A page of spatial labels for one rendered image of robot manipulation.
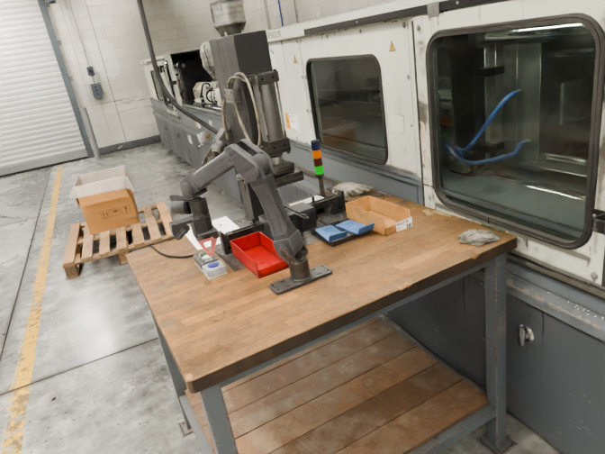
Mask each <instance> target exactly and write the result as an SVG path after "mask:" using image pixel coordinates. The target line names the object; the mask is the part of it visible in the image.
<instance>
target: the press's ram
mask: <svg viewBox="0 0 605 454"><path fill-rule="evenodd" d="M282 156H283V153H280V154H276V155H274V156H273V158H271V160H272V162H273V167H272V168H273V170H274V172H273V176H274V178H275V185H276V188H277V189H281V188H282V186H286V185H288V186H289V185H291V184H292V183H295V182H298V181H302V180H304V177H303V171H302V170H300V169H297V168H295V167H294V163H293V162H291V161H288V160H285V159H282Z"/></svg>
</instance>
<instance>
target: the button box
mask: <svg viewBox="0 0 605 454"><path fill-rule="evenodd" d="M149 247H151V248H152V249H153V250H154V251H156V252H157V253H159V254H160V255H162V256H165V257H168V258H175V259H185V258H191V257H194V263H195V264H196V266H197V267H198V268H199V269H201V270H202V272H203V268H202V265H206V264H209V263H211V262H214V261H216V260H218V258H217V257H216V256H215V255H214V254H213V256H211V257H210V258H209V259H203V257H200V254H201V253H202V252H201V253H196V254H193V255H188V256H171V255H167V254H164V253H162V252H160V251H159V250H157V249H156V248H155V247H154V246H152V245H149Z"/></svg>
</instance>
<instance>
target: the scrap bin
mask: <svg viewBox="0 0 605 454"><path fill-rule="evenodd" d="M230 245H231V250H232V254H233V256H234V257H235V258H236V259H237V260H238V261H240V262H241V263H242V264H243V265H244V266H245V267H246V268H247V269H249V270H250V271H251V272H252V273H253V274H254V275H255V276H256V277H258V278H262V277H266V276H269V275H271V274H274V273H276V272H278V271H281V270H284V269H286V268H289V266H288V264H286V263H285V261H284V260H282V259H281V258H280V257H279V256H278V255H277V253H276V251H275V247H274V245H273V241H272V240H271V239H270V238H268V237H267V236H266V235H265V234H263V233H262V232H254V233H251V234H249V235H246V236H243V237H240V238H237V239H235V240H232V241H230Z"/></svg>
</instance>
